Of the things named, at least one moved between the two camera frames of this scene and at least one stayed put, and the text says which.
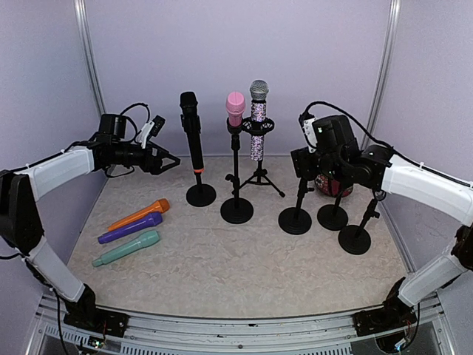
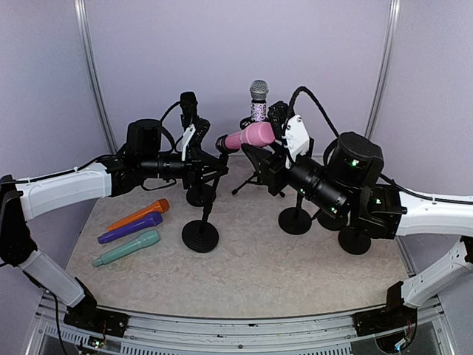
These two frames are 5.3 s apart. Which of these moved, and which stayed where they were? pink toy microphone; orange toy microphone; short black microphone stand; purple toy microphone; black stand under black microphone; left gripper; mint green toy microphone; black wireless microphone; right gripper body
Moved: pink toy microphone; left gripper; right gripper body
Stayed: purple toy microphone; mint green toy microphone; short black microphone stand; black wireless microphone; black stand under black microphone; orange toy microphone
